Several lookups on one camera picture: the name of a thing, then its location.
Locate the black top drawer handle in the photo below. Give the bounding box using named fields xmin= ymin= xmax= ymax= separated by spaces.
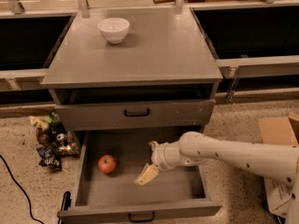
xmin=123 ymin=108 xmax=150 ymax=118

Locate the red apple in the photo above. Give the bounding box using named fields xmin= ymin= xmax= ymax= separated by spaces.
xmin=97 ymin=155 xmax=116 ymax=175

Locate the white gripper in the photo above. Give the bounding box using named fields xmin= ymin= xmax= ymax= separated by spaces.
xmin=134 ymin=141 xmax=181 ymax=186

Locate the white ceramic bowl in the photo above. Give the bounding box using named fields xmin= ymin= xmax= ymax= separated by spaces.
xmin=97 ymin=18 xmax=130 ymax=44

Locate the black middle drawer handle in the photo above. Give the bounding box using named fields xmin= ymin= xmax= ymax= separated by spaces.
xmin=127 ymin=212 xmax=155 ymax=224

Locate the pile of snack bags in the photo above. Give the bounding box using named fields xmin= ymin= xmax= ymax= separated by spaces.
xmin=29 ymin=112 xmax=80 ymax=171

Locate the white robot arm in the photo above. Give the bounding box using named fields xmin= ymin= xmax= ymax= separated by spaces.
xmin=135 ymin=132 xmax=299 ymax=224

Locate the grey drawer cabinet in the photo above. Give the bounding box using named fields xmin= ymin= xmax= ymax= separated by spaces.
xmin=40 ymin=6 xmax=224 ymax=135

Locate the grey top drawer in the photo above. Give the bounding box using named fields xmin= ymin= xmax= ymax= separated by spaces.
xmin=56 ymin=100 xmax=215 ymax=131

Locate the open grey middle drawer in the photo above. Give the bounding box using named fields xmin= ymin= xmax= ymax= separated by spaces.
xmin=58 ymin=127 xmax=221 ymax=224

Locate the cardboard box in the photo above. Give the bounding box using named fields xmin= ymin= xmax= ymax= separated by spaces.
xmin=259 ymin=113 xmax=299 ymax=224

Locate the black cable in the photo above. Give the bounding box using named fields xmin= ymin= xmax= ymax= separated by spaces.
xmin=0 ymin=153 xmax=46 ymax=224

